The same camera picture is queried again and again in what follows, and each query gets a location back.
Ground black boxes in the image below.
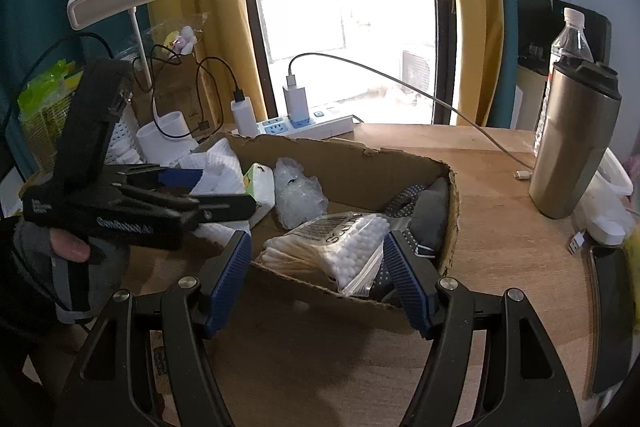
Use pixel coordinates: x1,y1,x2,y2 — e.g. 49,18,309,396
516,0,614,74

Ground cotton swab bag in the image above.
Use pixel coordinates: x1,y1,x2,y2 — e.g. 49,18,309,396
262,212,389,299

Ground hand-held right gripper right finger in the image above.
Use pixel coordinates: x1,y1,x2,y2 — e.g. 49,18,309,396
382,229,584,427

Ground person's left hand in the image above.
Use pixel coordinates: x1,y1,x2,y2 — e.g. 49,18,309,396
12,222,132,324

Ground grey dotted socks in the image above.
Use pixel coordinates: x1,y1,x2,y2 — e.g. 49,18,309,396
369,176,452,309

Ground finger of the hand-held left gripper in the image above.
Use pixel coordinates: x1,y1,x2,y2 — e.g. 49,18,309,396
184,193,257,224
114,163,205,195

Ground clear water bottle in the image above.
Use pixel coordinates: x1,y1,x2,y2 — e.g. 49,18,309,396
532,7,595,158

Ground cardboard box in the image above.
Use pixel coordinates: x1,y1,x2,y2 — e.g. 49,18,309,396
189,131,462,336

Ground black smartphone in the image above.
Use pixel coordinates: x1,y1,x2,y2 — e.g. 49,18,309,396
587,244,637,396

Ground long white charging cable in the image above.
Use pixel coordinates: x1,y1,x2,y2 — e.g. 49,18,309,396
288,52,534,181

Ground white waffle towel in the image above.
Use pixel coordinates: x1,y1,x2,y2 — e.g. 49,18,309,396
175,139,248,249

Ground small white round device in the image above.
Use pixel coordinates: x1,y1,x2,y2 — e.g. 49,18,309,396
586,214,627,246

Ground green snack packet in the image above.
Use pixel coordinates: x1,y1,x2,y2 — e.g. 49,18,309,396
17,59,84,168

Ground green and white tissue pack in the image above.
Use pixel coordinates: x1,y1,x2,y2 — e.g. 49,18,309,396
243,161,277,229

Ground white charger with black cable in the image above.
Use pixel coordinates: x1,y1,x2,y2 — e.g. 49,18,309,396
230,88,259,137

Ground white power strip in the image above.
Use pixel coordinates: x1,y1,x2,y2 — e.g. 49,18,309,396
255,115,354,140

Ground stainless steel tumbler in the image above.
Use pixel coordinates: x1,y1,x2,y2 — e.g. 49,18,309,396
528,55,623,221

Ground white perforated basket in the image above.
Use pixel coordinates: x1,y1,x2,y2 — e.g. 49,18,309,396
104,106,147,166

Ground white plastic container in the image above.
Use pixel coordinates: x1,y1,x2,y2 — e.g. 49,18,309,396
574,147,634,238

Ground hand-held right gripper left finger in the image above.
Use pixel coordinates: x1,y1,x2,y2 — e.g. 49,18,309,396
52,229,253,427

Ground white and blue charger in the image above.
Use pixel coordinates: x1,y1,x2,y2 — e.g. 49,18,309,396
283,76,311,130

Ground bag of cotton balls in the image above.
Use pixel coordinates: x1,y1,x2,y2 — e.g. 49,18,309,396
149,13,209,58

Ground clear bubble wrap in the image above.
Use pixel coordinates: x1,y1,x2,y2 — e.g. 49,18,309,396
273,156,329,231

